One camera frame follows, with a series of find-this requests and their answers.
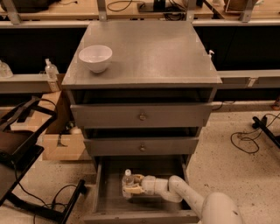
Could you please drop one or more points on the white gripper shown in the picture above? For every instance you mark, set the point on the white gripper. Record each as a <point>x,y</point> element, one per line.
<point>148,184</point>

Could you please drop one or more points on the clear plastic water bottle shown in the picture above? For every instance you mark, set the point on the clear plastic water bottle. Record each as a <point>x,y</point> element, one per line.
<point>127,181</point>

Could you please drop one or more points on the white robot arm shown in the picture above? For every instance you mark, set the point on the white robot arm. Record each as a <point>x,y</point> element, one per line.
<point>215,208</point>

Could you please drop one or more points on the grey bottom drawer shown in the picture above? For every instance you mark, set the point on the grey bottom drawer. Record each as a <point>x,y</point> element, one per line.
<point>110,207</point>

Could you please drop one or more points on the grey drawer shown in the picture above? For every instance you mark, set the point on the grey drawer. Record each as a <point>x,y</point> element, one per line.
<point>110,207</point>
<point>141,146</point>
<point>168,115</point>

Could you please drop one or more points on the grey middle drawer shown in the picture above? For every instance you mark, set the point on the grey middle drawer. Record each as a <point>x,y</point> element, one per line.
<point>141,146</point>

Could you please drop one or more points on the grey top drawer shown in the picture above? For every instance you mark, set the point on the grey top drawer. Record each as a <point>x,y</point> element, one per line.
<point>168,115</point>

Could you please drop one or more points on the grey drawer cabinet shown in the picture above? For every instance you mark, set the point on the grey drawer cabinet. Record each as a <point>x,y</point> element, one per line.
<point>153,62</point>

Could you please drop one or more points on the clear pump bottle left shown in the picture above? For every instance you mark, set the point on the clear pump bottle left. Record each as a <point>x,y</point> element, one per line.
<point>51,70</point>

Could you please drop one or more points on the small white pump bottle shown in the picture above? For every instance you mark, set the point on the small white pump bottle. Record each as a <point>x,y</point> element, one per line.
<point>211,57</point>

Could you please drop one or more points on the cardboard box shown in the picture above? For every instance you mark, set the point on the cardboard box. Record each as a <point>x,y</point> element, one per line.
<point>62,140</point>

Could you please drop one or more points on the white bowl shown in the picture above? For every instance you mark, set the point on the white bowl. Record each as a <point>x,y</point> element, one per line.
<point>96,58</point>

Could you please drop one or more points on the black cart frame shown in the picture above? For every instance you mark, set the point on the black cart frame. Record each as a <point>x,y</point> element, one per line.
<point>19,151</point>

